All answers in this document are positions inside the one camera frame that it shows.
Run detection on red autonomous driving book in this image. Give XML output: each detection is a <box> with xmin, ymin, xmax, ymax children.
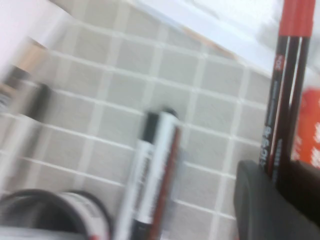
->
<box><xmin>297</xmin><ymin>86</ymin><xmax>320</xmax><ymax>167</ymax></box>

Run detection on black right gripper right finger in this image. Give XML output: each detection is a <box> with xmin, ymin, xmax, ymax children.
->
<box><xmin>276</xmin><ymin>160</ymin><xmax>320</xmax><ymax>240</ymax></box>

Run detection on black mesh pen holder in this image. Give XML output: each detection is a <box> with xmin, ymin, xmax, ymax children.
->
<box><xmin>0</xmin><ymin>188</ymin><xmax>112</xmax><ymax>240</ymax></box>

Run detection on black marker with red cap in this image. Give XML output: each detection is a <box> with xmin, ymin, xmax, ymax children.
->
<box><xmin>259</xmin><ymin>0</ymin><xmax>316</xmax><ymax>181</ymax></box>

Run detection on white paint marker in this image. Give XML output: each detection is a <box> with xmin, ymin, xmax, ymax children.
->
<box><xmin>0</xmin><ymin>89</ymin><xmax>38</xmax><ymax>191</ymax></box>

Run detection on AgileX brochure with dark strip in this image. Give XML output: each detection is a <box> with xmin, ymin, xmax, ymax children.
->
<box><xmin>0</xmin><ymin>34</ymin><xmax>53</xmax><ymax>96</ymax></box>

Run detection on white brochure with small logo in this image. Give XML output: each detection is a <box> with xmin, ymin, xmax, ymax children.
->
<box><xmin>127</xmin><ymin>0</ymin><xmax>276</xmax><ymax>76</ymax></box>

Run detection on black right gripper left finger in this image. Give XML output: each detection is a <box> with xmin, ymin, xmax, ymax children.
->
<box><xmin>234</xmin><ymin>160</ymin><xmax>308</xmax><ymax>240</ymax></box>

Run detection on white orange ROS book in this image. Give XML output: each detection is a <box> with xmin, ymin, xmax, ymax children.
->
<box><xmin>159</xmin><ymin>0</ymin><xmax>283</xmax><ymax>76</ymax></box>

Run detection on AgileX brochure with desert photo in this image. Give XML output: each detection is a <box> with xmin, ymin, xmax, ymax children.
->
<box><xmin>0</xmin><ymin>0</ymin><xmax>73</xmax><ymax>76</ymax></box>

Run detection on grey checked tablecloth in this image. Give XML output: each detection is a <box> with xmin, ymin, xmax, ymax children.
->
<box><xmin>0</xmin><ymin>0</ymin><xmax>320</xmax><ymax>240</ymax></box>

